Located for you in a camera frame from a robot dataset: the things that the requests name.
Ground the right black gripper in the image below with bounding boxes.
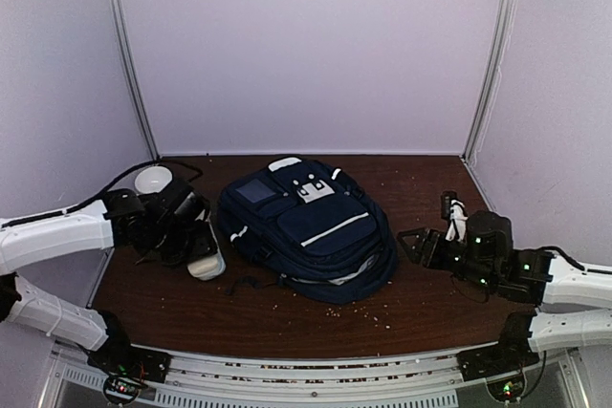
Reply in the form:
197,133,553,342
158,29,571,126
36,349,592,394
396,229,497,291

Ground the front aluminium rail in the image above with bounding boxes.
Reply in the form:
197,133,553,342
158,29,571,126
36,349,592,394
36,342,593,407

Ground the right aluminium frame post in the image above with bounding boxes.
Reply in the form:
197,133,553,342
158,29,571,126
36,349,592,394
462,0,516,163

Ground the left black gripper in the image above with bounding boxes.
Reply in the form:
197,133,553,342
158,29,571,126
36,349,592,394
149,219,216,269

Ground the beige glasses case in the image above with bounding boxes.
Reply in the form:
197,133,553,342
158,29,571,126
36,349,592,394
187,220,227,281

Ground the left aluminium frame post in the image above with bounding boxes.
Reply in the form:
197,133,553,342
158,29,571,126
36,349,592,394
109,0,160,159

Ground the aluminium frame post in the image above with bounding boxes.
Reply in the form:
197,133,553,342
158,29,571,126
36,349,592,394
462,0,516,163
109,0,160,159

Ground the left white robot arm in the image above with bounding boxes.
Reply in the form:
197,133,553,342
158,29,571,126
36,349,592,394
1,166,226,378

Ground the navy blue backpack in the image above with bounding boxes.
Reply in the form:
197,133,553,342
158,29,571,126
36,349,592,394
216,157,399,305

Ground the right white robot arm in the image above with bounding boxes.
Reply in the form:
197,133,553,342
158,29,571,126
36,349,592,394
397,204,611,380

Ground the white patterned bowl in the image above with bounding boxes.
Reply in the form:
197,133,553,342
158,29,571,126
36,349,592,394
134,165,173,194

